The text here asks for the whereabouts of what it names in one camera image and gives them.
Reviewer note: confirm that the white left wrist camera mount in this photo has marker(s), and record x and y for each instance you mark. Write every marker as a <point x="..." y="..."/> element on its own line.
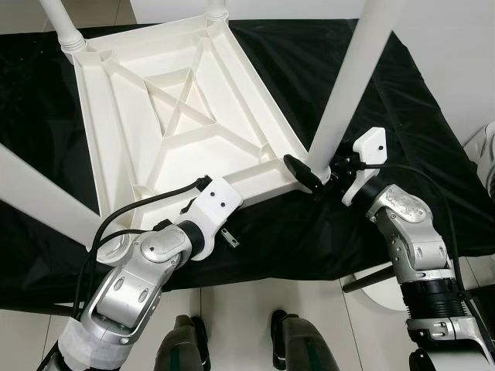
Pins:
<point x="216" y="201"/>

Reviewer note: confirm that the white plastic children table top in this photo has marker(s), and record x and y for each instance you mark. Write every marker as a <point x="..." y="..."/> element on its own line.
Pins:
<point x="155" y="139"/>

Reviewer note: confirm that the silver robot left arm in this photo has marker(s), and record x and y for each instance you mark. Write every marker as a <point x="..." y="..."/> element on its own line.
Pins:
<point x="139" y="270"/>

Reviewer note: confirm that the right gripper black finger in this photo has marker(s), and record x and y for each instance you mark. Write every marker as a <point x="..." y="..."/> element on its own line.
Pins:
<point x="304" y="178"/>

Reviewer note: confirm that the white plastic table leg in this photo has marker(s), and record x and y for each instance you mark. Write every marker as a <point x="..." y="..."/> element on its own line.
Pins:
<point x="217" y="6"/>
<point x="39" y="193"/>
<point x="60" y="19"/>
<point x="356" y="69"/>

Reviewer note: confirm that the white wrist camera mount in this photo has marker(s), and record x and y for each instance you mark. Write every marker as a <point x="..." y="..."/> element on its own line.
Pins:
<point x="216" y="201"/>
<point x="370" y="147"/>

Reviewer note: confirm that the grey robot right foot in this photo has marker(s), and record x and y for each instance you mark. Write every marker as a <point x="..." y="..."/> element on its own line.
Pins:
<point x="303" y="348"/>

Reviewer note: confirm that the grey robot foot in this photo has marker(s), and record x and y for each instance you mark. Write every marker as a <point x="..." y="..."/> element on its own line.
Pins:
<point x="303" y="348"/>
<point x="182" y="348"/>

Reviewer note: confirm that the white floor fan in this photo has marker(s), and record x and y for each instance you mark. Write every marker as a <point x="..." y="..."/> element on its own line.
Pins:
<point x="481" y="147"/>

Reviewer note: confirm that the black table cloth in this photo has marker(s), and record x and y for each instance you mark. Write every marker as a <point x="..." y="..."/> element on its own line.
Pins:
<point x="418" y="100"/>

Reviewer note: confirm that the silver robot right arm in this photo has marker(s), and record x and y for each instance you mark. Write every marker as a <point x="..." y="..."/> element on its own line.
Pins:
<point x="410" y="224"/>

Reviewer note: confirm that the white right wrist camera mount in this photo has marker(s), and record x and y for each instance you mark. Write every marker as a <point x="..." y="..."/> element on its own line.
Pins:
<point x="370" y="147"/>

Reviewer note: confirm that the white round floor plate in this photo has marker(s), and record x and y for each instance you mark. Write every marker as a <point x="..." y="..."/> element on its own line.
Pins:
<point x="383" y="297"/>

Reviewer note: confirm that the grey robot left foot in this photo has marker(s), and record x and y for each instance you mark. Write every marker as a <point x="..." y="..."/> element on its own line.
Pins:
<point x="182" y="348"/>

